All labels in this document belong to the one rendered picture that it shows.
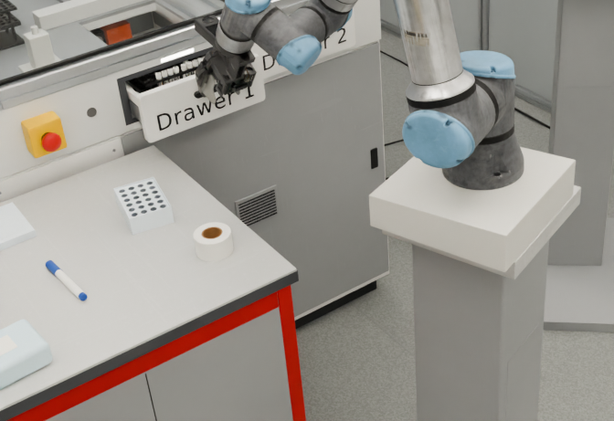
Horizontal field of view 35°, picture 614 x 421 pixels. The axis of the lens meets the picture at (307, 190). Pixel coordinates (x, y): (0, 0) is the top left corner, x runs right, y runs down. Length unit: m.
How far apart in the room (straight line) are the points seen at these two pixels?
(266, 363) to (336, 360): 0.84
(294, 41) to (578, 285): 1.41
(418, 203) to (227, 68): 0.46
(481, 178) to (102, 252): 0.71
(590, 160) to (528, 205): 1.00
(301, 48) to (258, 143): 0.66
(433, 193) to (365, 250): 0.97
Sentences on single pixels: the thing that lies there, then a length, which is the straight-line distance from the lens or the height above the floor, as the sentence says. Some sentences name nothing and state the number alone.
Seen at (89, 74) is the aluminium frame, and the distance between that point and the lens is 2.09.
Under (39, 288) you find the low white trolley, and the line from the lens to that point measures 1.84.
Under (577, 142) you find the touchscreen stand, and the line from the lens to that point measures 2.72.
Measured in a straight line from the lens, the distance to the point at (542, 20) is 3.71.
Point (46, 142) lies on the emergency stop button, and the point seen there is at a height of 0.88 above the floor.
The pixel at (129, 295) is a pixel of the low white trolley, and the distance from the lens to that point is 1.76.
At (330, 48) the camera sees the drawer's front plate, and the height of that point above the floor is 0.83.
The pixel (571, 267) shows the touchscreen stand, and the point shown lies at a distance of 2.95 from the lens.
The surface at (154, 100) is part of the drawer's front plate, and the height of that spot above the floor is 0.91.
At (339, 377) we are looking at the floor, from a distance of 2.64.
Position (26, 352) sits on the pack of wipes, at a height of 0.80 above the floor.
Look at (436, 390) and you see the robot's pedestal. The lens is 2.14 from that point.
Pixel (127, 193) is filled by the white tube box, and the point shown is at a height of 0.80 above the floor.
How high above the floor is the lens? 1.83
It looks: 33 degrees down
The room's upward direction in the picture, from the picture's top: 5 degrees counter-clockwise
